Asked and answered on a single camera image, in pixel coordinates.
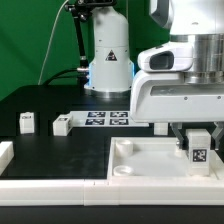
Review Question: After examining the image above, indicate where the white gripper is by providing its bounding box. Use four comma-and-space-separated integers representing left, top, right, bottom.
130, 71, 224, 150

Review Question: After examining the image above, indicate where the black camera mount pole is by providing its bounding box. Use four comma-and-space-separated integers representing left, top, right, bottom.
65, 0, 117, 85

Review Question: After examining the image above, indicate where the white tag sheet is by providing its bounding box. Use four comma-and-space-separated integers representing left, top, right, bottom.
69, 111, 149, 127

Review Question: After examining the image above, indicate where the black cable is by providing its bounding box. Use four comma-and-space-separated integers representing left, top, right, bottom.
43, 68, 88, 86

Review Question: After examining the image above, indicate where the white U-shaped fence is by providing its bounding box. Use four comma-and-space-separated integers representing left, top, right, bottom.
0, 177, 224, 206

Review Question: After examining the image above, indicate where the grey cable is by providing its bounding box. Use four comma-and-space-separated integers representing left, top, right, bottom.
37, 0, 70, 86

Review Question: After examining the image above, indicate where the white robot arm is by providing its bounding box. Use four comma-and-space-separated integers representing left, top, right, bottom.
130, 0, 224, 143

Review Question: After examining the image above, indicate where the white square tabletop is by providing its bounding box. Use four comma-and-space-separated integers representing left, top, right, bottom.
107, 137, 224, 180

